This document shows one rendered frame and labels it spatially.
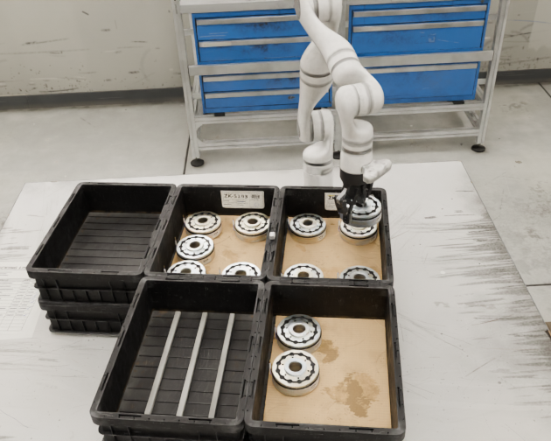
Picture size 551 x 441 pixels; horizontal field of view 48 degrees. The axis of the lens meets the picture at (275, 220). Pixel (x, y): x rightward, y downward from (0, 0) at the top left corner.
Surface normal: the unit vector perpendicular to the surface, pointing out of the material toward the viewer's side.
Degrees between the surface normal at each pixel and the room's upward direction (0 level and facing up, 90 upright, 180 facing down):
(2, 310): 0
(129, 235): 0
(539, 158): 0
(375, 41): 90
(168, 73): 90
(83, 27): 90
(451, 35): 90
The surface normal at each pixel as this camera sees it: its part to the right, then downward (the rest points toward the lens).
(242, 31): 0.04, 0.60
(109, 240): -0.04, -0.80
